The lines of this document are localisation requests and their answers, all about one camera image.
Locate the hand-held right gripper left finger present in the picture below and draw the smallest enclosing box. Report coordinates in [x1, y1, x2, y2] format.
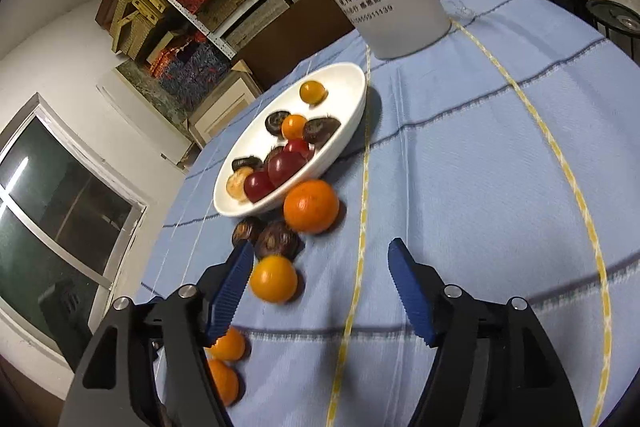
[57, 241, 256, 427]

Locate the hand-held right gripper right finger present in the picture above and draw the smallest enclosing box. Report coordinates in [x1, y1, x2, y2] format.
[387, 238, 583, 427]

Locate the large orange tangerine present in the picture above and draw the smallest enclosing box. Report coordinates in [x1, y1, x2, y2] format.
[206, 358, 241, 408]

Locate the pale yellow round fruit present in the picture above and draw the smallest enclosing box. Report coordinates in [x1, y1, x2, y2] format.
[226, 172, 249, 202]

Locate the dark red plum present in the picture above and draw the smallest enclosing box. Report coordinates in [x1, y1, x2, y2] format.
[243, 171, 276, 202]
[267, 151, 307, 188]

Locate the small red tomato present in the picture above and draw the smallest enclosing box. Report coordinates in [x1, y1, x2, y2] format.
[283, 138, 315, 160]

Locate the large dark water chestnut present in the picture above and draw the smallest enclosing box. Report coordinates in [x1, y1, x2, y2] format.
[302, 117, 342, 145]

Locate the white oval plate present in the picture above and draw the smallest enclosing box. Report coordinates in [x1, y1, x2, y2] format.
[213, 62, 368, 218]

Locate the orange kumquat with dark spot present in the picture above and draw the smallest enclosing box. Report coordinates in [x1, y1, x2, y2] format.
[299, 80, 329, 106]

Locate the medium orange tangerine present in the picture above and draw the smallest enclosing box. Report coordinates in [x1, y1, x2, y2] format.
[283, 179, 340, 235]

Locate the blue checked tablecloth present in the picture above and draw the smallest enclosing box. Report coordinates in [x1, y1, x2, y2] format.
[135, 0, 640, 427]

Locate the cream framed panel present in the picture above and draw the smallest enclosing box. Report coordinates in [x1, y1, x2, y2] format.
[187, 59, 263, 152]

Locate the marble pattern slab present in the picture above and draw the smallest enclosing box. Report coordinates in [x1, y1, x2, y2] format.
[115, 59, 201, 132]

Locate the dark brown board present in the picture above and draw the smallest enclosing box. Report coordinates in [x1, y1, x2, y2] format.
[235, 0, 361, 90]

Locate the stack of woven gift boxes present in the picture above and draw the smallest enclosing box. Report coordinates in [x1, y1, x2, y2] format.
[95, 0, 236, 82]

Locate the round black stand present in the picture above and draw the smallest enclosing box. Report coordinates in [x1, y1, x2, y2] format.
[585, 0, 640, 38]

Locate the window with white frame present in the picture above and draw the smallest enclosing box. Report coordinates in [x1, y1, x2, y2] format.
[0, 94, 148, 358]

